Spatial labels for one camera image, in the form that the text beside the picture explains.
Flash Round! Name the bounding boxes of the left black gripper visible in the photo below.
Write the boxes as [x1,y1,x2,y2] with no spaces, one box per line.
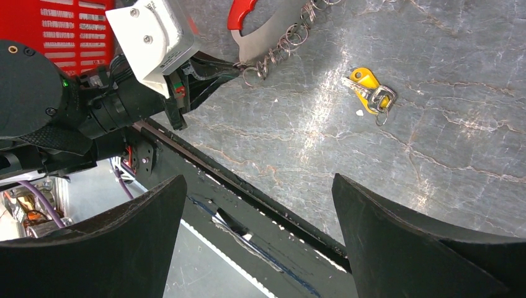
[164,53,240,130]

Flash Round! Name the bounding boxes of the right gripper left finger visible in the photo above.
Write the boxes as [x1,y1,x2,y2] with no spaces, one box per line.
[1,175,187,297]

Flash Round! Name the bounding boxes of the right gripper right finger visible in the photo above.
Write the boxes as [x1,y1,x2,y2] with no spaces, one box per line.
[332,174,525,297]

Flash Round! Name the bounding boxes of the yellow tagged keys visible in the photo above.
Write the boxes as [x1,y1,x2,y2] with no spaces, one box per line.
[340,67,398,127]

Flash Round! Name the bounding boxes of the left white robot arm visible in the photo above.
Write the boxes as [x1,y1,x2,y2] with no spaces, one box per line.
[1,40,240,180]

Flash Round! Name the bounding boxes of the red plastic basket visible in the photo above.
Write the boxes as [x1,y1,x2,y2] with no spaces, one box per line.
[1,0,115,75]

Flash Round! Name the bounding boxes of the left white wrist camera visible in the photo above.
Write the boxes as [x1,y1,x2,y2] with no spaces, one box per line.
[105,0,200,98]

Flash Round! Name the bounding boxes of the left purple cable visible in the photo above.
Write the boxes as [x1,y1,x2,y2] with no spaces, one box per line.
[16,158,136,229]

